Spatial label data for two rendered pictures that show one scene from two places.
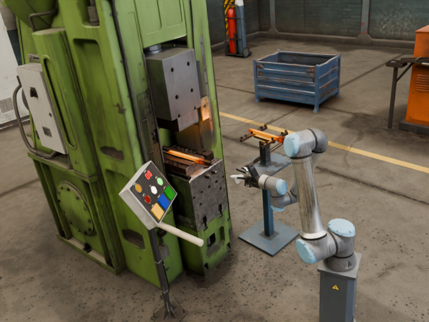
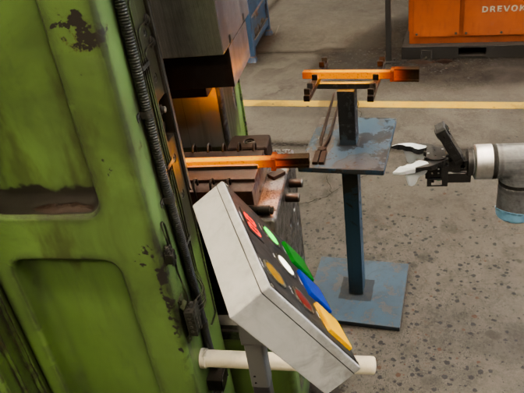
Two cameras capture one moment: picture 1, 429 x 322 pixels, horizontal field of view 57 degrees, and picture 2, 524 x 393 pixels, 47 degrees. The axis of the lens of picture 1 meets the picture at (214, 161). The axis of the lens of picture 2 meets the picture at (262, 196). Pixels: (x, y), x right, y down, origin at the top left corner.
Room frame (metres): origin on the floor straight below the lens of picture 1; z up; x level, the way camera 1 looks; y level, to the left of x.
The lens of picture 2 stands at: (1.31, 0.81, 1.80)
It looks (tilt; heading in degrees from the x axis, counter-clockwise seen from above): 32 degrees down; 332
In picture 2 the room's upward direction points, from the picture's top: 9 degrees counter-clockwise
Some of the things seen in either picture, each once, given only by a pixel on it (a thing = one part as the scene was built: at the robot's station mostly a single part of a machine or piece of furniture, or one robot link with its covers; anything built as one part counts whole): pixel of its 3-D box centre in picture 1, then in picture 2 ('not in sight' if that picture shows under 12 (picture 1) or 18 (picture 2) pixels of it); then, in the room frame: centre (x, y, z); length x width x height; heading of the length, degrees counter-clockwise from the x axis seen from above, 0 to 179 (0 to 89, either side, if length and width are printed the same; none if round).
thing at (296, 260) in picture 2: (168, 193); (295, 262); (2.14, 0.31, 1.01); 0.07 x 0.05 x 0.07; 163
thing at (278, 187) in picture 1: (276, 185); (516, 161); (2.12, -0.37, 0.98); 0.12 x 0.09 x 0.10; 48
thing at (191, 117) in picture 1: (166, 115); (158, 57); (2.69, 0.30, 1.32); 0.42 x 0.20 x 0.10; 48
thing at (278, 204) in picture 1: (278, 200); (516, 196); (2.12, -0.38, 0.86); 0.12 x 0.09 x 0.12; 110
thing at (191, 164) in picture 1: (174, 160); (186, 179); (2.69, 0.30, 0.96); 0.42 x 0.20 x 0.09; 48
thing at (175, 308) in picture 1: (168, 311); not in sight; (2.09, 0.46, 0.05); 0.22 x 0.22 x 0.09; 48
